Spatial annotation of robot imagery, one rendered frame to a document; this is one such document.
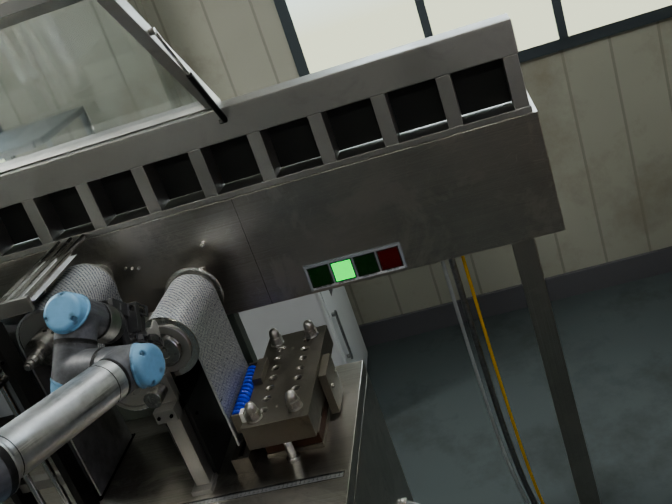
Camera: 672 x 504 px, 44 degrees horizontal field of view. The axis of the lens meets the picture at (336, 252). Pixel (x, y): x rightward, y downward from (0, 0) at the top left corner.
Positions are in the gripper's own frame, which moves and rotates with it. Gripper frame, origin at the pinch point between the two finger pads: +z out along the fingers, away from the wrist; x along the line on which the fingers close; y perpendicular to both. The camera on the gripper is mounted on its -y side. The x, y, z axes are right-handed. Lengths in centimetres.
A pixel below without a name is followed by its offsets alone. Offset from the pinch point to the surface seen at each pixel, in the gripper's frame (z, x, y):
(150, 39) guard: -27, -20, 55
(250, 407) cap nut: 14.7, -13.8, -14.3
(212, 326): 17.1, -6.7, 6.5
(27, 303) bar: -10.0, 23.2, 14.0
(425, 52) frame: 5, -70, 52
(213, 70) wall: 146, 28, 154
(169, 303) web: 7.2, -1.2, 11.5
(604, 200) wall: 218, -123, 72
